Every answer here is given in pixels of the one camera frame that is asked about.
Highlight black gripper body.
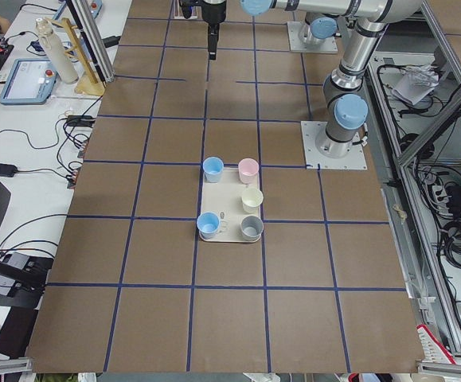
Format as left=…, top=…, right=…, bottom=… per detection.
left=201, top=0, right=227, bottom=25

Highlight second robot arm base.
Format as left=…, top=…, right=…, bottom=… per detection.
left=287, top=13, right=338, bottom=54

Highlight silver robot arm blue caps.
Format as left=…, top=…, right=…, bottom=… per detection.
left=240, top=1, right=421, bottom=158

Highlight light blue cup rear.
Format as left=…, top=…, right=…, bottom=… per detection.
left=202, top=157, right=225, bottom=183

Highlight light blue cup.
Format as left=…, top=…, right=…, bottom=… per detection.
left=197, top=212, right=221, bottom=240
left=202, top=157, right=225, bottom=183

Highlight pink cup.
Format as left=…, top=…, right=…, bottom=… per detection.
left=238, top=158, right=260, bottom=184

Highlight cream cup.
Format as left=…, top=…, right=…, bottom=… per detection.
left=241, top=187, right=264, bottom=213

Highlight light blue cup front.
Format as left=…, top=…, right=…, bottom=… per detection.
left=197, top=212, right=221, bottom=240

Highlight grey cup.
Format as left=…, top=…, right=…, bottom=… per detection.
left=240, top=216, right=264, bottom=242

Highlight wooden mug tree stand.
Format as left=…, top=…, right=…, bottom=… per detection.
left=60, top=18, right=104, bottom=96

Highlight beige plastic tray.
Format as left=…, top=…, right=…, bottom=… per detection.
left=199, top=167, right=263, bottom=243

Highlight blue teach pendant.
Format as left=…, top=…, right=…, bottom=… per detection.
left=0, top=59, right=57, bottom=105

